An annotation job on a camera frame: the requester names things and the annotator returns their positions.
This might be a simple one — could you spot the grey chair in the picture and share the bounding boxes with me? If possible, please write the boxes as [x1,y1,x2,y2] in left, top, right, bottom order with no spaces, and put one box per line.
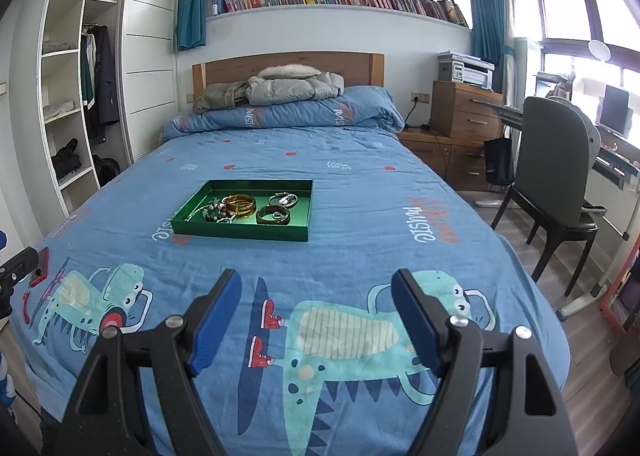
[490,96,601,297]

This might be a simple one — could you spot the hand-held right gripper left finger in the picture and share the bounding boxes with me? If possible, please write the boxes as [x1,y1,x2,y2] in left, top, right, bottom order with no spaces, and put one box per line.
[40,268,243,456]

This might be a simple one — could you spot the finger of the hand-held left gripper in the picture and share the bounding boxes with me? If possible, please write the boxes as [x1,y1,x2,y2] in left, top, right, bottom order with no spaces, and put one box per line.
[0,247,40,287]

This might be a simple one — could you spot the teal curtain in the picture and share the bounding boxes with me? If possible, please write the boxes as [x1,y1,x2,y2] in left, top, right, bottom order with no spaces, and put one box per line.
[467,0,516,74]
[176,0,213,51]

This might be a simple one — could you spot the amber bangle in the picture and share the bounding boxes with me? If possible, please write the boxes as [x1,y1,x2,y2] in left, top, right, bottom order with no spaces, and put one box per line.
[223,194,257,221]

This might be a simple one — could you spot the folded blue quilt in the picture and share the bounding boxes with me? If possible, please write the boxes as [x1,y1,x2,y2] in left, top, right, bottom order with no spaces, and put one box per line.
[162,84,406,139]

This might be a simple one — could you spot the folded light clothes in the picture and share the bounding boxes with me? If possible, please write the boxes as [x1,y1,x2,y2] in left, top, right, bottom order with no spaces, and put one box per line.
[42,100,81,119]

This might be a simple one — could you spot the dark brown bangle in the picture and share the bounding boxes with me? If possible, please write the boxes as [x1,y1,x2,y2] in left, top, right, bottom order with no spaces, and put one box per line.
[256,205,291,227]

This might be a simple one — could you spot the low wooden cabinet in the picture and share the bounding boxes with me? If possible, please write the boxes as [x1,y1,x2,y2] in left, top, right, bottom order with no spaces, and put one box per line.
[397,128,501,191]

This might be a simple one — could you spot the tablet screen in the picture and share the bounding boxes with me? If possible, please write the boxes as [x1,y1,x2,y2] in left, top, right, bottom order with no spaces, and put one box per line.
[600,84,631,137]

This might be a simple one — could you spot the green tray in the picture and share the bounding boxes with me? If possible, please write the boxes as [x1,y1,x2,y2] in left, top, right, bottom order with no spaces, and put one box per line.
[170,179,314,243]

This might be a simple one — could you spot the wooden headboard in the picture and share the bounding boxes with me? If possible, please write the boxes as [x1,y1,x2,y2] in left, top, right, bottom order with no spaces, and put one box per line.
[192,52,386,106]

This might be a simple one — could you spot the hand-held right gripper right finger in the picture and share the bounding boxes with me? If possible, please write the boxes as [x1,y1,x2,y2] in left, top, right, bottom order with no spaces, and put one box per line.
[391,268,573,456]

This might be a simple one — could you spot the silver bead necklace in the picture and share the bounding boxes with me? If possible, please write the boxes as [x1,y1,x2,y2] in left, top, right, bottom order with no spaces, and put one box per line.
[186,205,237,225]

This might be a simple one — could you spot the olive jacket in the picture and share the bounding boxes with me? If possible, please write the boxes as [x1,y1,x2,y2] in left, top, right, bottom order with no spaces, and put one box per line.
[191,82,249,115]

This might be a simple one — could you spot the person's left hand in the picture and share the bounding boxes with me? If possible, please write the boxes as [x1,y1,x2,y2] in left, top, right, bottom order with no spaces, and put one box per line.
[0,358,17,409]

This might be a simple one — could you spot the dark beaded bracelet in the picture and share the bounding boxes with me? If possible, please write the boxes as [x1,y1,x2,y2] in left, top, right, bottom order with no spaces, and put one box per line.
[204,201,231,224]

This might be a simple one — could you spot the white printer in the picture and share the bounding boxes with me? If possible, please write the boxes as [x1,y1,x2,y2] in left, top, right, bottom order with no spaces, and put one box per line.
[437,50,496,89]

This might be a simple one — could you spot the hanging dark clothes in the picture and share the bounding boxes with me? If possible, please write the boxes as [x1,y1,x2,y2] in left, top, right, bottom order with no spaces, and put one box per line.
[80,24,121,141]

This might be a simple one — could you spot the blue dinosaur bedspread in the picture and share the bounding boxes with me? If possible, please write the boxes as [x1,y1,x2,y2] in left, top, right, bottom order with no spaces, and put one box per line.
[10,128,571,456]

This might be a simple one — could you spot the white wardrobe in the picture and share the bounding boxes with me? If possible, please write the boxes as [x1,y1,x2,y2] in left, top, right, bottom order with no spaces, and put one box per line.
[37,0,182,217]

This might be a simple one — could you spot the wooden drawer chest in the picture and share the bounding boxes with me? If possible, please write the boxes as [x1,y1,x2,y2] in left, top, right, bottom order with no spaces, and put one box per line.
[431,80,506,139]

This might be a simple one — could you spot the black bag on shelf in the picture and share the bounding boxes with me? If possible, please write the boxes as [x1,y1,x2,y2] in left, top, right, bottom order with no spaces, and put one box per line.
[51,138,82,181]

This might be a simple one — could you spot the grey puffer jacket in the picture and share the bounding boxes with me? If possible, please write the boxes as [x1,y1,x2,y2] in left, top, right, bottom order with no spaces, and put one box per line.
[245,64,346,105]

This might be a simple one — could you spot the black power cable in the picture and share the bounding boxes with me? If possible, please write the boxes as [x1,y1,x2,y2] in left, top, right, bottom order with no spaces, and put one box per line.
[403,100,437,133]

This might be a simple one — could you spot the black bundle in wardrobe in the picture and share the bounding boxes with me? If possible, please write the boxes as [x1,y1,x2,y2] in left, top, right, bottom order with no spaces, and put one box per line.
[92,154,121,187]

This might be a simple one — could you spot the red flat object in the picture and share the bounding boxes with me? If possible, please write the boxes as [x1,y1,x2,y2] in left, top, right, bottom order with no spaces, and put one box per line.
[30,247,51,287]

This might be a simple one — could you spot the black hanging bag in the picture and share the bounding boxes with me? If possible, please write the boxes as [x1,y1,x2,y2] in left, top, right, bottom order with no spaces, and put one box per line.
[484,137,516,187]

